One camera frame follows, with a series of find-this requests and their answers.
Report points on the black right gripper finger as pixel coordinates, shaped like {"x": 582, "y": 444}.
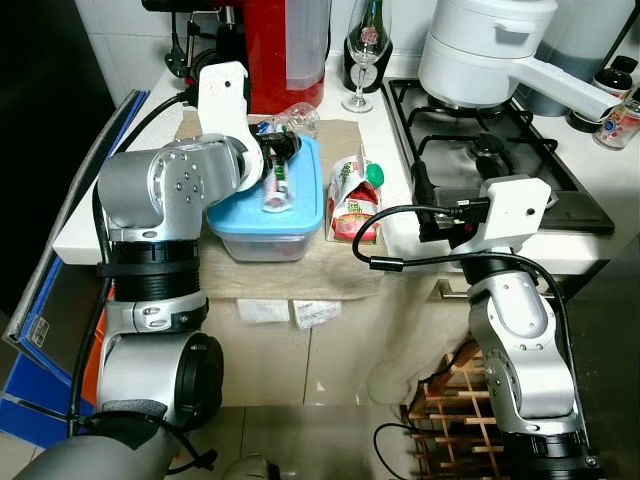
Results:
{"x": 423, "y": 195}

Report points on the white red squeeze pouch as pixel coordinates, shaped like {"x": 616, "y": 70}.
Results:
{"x": 277, "y": 190}

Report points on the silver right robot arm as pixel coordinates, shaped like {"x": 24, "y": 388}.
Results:
{"x": 520, "y": 330}

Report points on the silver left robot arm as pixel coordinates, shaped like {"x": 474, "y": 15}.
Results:
{"x": 150, "y": 185}

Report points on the grey mini fridge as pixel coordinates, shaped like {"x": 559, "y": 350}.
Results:
{"x": 610, "y": 380}

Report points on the clear crumpled plastic bottle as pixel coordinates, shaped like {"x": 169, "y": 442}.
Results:
{"x": 300, "y": 120}

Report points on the clear container with blue lid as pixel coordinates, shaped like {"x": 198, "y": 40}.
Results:
{"x": 240, "y": 215}

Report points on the red white carton green cap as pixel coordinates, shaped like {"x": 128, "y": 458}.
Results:
{"x": 350, "y": 210}

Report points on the clear wine glass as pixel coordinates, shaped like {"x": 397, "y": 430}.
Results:
{"x": 358, "y": 104}

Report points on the black hob burner cap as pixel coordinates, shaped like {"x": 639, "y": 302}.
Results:
{"x": 487, "y": 147}

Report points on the red black coffee machine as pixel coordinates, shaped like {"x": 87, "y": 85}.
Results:
{"x": 268, "y": 60}

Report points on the beige woven table mat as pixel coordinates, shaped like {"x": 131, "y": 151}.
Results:
{"x": 330, "y": 265}

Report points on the dark bottle with rose label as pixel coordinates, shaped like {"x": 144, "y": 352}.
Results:
{"x": 386, "y": 72}

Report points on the black gas hob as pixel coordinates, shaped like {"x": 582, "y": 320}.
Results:
{"x": 575, "y": 195}

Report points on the white saucepan with lid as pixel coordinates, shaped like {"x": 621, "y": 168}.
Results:
{"x": 480, "y": 65}

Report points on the white paper tag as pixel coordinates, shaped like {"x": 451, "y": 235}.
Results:
{"x": 318, "y": 314}
{"x": 262, "y": 310}

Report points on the wooden wine rack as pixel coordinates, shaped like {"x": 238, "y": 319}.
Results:
{"x": 455, "y": 385}

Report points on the beige kitchen cabinet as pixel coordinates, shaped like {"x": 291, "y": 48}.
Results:
{"x": 330, "y": 360}

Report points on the labelled jar with grey lid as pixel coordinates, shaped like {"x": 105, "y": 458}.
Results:
{"x": 618, "y": 125}

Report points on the dark sauce bottle black cap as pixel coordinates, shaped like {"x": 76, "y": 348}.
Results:
{"x": 615, "y": 80}

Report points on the grey translucent plastic jug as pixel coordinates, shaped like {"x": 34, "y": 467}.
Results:
{"x": 585, "y": 35}

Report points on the grey robot foot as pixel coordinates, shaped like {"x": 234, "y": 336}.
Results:
{"x": 250, "y": 470}

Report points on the blue grey flat board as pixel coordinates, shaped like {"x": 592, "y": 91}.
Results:
{"x": 40, "y": 395}

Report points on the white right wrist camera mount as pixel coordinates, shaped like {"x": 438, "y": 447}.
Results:
{"x": 515, "y": 215}

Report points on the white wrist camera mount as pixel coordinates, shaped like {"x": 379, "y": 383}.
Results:
{"x": 515, "y": 215}
{"x": 222, "y": 100}

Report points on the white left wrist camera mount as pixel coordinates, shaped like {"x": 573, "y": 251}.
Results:
{"x": 222, "y": 100}

